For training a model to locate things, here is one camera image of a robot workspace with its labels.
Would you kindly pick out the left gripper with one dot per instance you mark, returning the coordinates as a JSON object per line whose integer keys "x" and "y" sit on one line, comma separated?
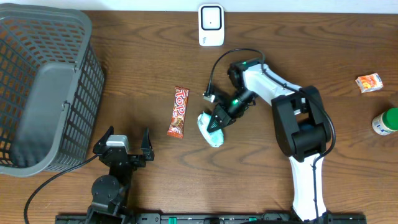
{"x": 139, "y": 162}

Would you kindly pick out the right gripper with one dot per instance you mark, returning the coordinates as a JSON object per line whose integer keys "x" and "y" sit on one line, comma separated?
{"x": 221, "y": 111}

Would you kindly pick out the light blue wipes pack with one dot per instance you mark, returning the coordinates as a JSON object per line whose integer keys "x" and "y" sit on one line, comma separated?
{"x": 214, "y": 139}

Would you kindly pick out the red chocolate bar wrapper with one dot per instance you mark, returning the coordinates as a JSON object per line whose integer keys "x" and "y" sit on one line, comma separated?
{"x": 178, "y": 112}

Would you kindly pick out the small orange box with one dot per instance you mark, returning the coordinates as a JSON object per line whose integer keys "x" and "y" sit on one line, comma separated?
{"x": 369, "y": 83}

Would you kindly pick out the green lid jar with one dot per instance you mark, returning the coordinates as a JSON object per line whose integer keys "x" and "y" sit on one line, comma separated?
{"x": 386, "y": 123}

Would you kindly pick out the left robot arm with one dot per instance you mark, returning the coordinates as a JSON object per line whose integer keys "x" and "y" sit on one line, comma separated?
{"x": 110, "y": 192}

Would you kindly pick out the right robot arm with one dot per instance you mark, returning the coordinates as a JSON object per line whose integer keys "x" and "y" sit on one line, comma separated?
{"x": 303, "y": 129}

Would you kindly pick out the white barcode scanner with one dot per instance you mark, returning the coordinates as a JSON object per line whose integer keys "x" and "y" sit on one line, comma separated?
{"x": 211, "y": 25}

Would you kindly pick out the grey plastic basket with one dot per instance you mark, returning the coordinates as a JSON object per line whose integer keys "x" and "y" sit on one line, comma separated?
{"x": 51, "y": 86}

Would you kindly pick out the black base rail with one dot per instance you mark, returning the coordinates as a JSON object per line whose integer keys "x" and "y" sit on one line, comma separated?
{"x": 155, "y": 218}

